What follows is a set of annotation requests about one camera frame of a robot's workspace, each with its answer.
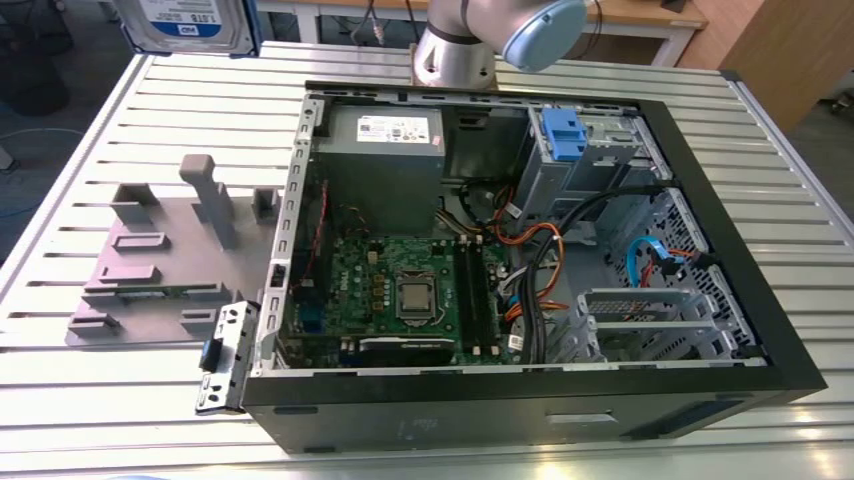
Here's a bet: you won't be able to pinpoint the blue wire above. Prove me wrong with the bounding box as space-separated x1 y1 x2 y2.
625 234 673 291

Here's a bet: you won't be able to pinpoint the hard disk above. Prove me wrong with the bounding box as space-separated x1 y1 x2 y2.
119 0 262 59

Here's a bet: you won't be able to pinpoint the metal disk bay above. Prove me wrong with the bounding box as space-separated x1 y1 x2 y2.
573 287 742 364

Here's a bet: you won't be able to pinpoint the CPU socket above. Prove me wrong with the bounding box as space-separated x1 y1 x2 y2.
390 268 449 330

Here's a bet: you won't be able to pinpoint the silver CPU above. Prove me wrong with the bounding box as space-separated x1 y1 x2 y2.
398 282 437 315

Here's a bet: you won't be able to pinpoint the grey power supply unit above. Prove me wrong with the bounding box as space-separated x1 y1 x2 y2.
310 104 448 239

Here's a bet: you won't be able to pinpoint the black RAM slot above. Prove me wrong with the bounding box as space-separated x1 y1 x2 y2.
470 233 504 358
456 233 485 358

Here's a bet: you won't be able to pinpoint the metal socket cover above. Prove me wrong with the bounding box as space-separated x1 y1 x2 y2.
394 277 441 322

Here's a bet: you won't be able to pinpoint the green motherboard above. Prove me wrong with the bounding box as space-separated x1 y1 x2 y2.
283 234 529 369

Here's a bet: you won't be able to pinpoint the black graphics card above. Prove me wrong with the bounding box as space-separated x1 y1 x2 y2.
339 335 460 370

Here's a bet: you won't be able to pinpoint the metal drive cage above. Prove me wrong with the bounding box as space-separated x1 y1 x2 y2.
518 102 673 236

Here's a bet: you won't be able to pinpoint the metal expansion card retainer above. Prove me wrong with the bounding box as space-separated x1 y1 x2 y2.
194 299 262 416

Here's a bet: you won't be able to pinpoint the black PC case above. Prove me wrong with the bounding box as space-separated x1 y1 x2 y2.
237 77 829 456

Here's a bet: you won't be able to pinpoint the grey parts rack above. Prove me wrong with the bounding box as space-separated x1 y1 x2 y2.
65 153 286 351

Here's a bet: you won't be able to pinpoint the green RAM stick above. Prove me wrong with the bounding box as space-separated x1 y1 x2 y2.
118 284 195 303

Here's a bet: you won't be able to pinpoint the wooden cabinet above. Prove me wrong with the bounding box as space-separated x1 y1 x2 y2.
677 0 854 134

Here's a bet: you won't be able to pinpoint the black chair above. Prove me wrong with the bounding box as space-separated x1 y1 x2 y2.
0 0 75 117

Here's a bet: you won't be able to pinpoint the yellow black power wires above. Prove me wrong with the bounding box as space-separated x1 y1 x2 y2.
437 209 493 236

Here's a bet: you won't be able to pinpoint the thin coloured fan wires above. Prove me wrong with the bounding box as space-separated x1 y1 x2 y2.
337 204 373 236

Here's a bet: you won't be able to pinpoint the red black twisted wire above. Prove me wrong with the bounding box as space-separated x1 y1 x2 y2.
299 178 333 290

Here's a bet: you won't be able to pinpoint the orange wire bundle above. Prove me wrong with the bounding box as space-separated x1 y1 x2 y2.
493 187 573 321

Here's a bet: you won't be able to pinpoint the black cable bundle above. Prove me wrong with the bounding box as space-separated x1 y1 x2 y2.
517 184 676 364

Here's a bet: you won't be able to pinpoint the blue plastic drive bracket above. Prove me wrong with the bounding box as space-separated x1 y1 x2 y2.
541 107 590 162

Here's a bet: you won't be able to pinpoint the wooden desk white frame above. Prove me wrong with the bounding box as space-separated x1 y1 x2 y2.
293 0 709 66

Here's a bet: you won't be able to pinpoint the white floor cable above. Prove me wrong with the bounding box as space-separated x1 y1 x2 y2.
0 127 86 145

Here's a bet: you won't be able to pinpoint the blue floor cable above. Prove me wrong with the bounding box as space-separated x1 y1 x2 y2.
0 197 42 220

